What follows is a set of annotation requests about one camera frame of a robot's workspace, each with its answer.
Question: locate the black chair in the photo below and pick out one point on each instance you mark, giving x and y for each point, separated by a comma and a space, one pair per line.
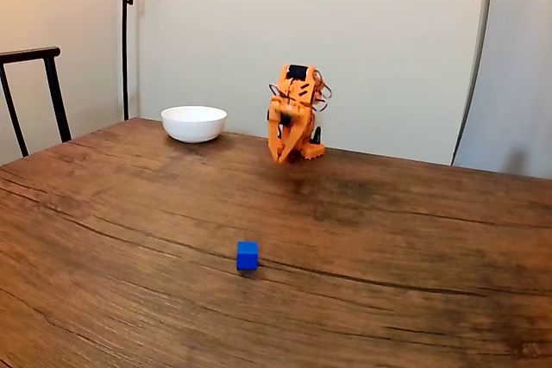
54, 96

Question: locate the black plug behind base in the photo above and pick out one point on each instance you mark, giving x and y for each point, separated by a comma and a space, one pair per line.
318, 135

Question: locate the white bowl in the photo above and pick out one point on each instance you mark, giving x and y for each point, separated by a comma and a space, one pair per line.
194, 126

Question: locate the blue cube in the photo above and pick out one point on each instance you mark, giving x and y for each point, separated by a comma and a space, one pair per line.
247, 256

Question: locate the black floor lamp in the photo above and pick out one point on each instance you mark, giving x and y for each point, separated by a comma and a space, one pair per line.
125, 62

